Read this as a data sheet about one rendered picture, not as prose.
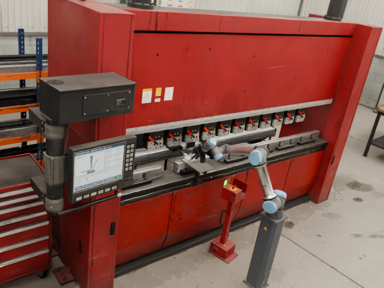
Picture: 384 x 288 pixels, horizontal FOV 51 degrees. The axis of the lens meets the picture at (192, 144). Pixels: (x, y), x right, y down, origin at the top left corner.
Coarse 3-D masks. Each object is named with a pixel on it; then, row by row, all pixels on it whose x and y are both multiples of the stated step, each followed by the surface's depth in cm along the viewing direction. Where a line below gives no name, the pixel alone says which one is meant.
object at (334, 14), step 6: (330, 0) 440; (336, 0) 435; (342, 0) 434; (330, 6) 440; (336, 6) 437; (342, 6) 438; (330, 12) 441; (336, 12) 439; (324, 18) 447; (330, 18) 441; (336, 18) 439
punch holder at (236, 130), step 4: (232, 120) 397; (236, 120) 393; (240, 120) 397; (244, 120) 402; (232, 124) 397; (240, 124) 400; (232, 128) 399; (236, 128) 398; (244, 128) 406; (232, 132) 399; (236, 132) 400; (240, 132) 404
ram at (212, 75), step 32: (160, 32) 304; (192, 32) 327; (160, 64) 310; (192, 64) 330; (224, 64) 353; (256, 64) 379; (288, 64) 409; (320, 64) 445; (160, 96) 323; (192, 96) 345; (224, 96) 369; (256, 96) 398; (288, 96) 431; (320, 96) 471; (128, 128) 316; (160, 128) 337
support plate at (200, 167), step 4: (184, 160) 371; (188, 160) 372; (188, 164) 365; (192, 164) 365; (196, 164) 366; (200, 164) 368; (204, 164) 369; (208, 164) 370; (196, 168) 359; (200, 168) 360; (204, 168) 361; (208, 168) 363; (212, 168) 364; (200, 172) 354
